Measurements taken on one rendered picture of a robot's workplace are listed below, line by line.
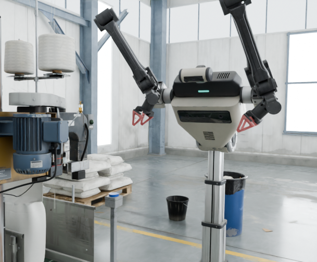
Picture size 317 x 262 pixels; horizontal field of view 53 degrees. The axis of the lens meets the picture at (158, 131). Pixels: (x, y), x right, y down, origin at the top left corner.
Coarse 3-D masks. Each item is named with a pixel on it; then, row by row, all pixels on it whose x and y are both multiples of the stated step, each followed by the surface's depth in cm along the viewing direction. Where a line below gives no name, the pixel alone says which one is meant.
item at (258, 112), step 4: (260, 104) 136; (256, 108) 137; (260, 108) 136; (248, 112) 136; (252, 112) 137; (256, 112) 136; (260, 112) 136; (264, 112) 136; (268, 112) 137; (252, 116) 139; (256, 116) 136; (260, 116) 136; (256, 120) 134; (260, 120) 137
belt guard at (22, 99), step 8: (16, 96) 126; (24, 96) 125; (32, 96) 126; (40, 96) 127; (48, 96) 130; (56, 96) 142; (16, 104) 126; (24, 104) 125; (32, 104) 126; (40, 104) 128; (48, 104) 131; (56, 104) 142; (64, 104) 170
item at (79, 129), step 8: (56, 112) 163; (64, 112) 167; (72, 112) 173; (64, 120) 167; (80, 120) 178; (72, 128) 173; (80, 128) 178; (72, 136) 178; (80, 136) 178; (72, 144) 180; (80, 144) 179; (72, 152) 180; (80, 152) 179; (72, 160) 181; (80, 160) 180
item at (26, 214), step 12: (24, 180) 187; (12, 192) 192; (36, 192) 182; (12, 204) 185; (24, 204) 182; (36, 204) 186; (12, 216) 183; (24, 216) 181; (36, 216) 184; (12, 228) 183; (24, 228) 181; (36, 228) 183; (24, 240) 181; (36, 240) 183; (24, 252) 181; (36, 252) 184
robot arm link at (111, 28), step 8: (112, 8) 157; (96, 24) 156; (112, 24) 155; (112, 32) 156; (120, 40) 157; (120, 48) 158; (128, 48) 158; (128, 56) 159; (128, 64) 160; (136, 64) 160; (136, 72) 160; (144, 72) 160; (136, 80) 162; (144, 80) 162; (144, 88) 163
